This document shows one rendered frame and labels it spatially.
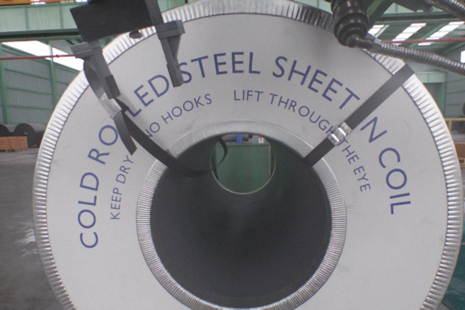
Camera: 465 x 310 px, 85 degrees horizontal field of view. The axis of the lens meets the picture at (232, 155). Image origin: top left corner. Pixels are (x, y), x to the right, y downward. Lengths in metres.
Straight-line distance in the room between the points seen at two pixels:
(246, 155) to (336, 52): 2.55
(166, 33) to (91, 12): 0.12
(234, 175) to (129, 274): 2.50
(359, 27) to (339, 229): 0.49
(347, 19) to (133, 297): 0.87
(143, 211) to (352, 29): 0.64
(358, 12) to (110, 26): 0.42
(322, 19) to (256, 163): 2.59
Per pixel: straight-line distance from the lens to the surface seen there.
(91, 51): 0.53
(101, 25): 0.50
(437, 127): 0.83
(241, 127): 0.67
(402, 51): 0.54
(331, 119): 0.71
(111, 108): 0.70
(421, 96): 0.81
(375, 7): 1.71
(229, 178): 3.23
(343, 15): 0.55
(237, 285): 0.93
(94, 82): 0.74
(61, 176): 0.85
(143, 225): 0.77
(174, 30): 0.46
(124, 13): 0.48
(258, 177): 3.23
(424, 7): 0.68
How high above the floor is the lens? 1.04
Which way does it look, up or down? 6 degrees down
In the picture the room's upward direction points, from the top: 1 degrees counter-clockwise
